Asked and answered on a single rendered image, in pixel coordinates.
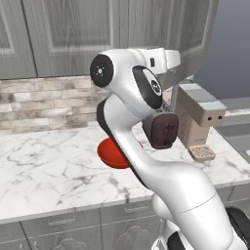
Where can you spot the grey base cabinet door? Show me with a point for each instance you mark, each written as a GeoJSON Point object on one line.
{"type": "Point", "coordinates": [130, 236]}
{"type": "Point", "coordinates": [68, 239]}

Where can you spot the beige and grey coffee machine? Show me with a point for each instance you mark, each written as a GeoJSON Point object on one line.
{"type": "Point", "coordinates": [192, 127]}

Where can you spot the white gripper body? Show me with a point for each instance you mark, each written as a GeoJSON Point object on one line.
{"type": "Point", "coordinates": [172, 59]}

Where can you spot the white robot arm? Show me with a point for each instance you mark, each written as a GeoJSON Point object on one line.
{"type": "Point", "coordinates": [182, 182]}

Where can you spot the grey drawer front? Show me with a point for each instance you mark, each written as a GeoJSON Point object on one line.
{"type": "Point", "coordinates": [62, 222]}
{"type": "Point", "coordinates": [130, 210]}

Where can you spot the grey wall cabinet door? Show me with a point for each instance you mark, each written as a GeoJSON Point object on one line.
{"type": "Point", "coordinates": [182, 29]}
{"type": "Point", "coordinates": [13, 39]}
{"type": "Point", "coordinates": [71, 35]}

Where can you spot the red bowl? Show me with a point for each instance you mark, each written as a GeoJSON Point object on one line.
{"type": "Point", "coordinates": [109, 154]}

